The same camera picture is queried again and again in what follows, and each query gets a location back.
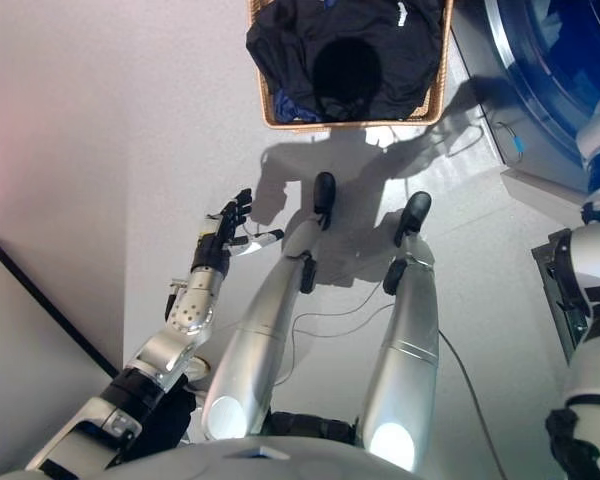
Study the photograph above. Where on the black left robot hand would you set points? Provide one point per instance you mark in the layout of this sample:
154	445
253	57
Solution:
217	235

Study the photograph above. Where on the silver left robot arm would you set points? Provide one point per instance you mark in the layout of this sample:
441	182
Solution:
165	350

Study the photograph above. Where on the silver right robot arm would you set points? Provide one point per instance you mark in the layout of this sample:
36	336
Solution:
597	310

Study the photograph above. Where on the woven wicker laundry basket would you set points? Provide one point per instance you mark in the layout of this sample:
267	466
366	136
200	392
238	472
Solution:
437	95

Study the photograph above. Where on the dark grey washing machine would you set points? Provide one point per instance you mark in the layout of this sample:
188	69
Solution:
530	75

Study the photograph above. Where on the black left robot foot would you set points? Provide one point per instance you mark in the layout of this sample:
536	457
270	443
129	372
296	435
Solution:
325	195

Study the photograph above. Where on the black robot foot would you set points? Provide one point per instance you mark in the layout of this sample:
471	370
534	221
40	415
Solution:
325	195
414	215

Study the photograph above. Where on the silver left robot leg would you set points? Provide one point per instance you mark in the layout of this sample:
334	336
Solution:
260	345

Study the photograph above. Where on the silver robot leg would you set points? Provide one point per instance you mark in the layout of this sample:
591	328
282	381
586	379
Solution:
410	350
260	345

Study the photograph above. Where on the blue garment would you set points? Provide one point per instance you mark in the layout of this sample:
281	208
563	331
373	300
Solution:
285	106

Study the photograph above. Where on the black garment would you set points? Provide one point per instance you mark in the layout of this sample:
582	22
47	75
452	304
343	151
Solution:
290	55

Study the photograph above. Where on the black right robot foot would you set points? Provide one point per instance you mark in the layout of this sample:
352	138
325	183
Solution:
414	215

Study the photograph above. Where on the silver right robot leg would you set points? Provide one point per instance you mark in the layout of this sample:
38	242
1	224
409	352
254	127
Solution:
410	350

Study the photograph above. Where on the silver robot torso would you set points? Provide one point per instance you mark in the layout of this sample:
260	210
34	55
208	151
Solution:
230	462

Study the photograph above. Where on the blue tape piece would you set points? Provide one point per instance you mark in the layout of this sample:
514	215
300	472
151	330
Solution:
519	145

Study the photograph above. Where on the black metal frame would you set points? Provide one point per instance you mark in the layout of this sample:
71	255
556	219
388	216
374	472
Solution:
560	295

